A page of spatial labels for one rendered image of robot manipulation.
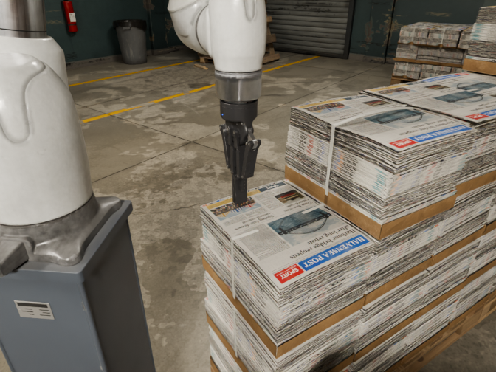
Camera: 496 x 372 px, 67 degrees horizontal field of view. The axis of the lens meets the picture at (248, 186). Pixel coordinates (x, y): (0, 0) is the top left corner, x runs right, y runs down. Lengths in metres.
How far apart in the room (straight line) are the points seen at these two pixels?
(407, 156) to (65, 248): 0.67
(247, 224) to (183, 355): 0.90
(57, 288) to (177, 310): 1.28
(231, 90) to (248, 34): 0.10
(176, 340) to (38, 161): 1.32
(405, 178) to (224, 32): 0.51
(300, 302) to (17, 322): 0.53
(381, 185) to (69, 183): 0.62
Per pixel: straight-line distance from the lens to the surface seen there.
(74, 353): 0.76
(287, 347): 0.94
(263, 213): 0.99
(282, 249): 0.87
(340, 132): 0.94
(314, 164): 1.03
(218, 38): 0.70
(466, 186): 1.21
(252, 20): 0.69
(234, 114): 0.73
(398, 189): 0.90
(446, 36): 5.92
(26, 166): 0.58
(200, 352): 1.73
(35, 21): 0.78
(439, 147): 0.95
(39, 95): 0.58
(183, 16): 0.81
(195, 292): 1.96
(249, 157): 0.75
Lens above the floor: 1.36
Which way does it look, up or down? 29 degrees down
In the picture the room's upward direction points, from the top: straight up
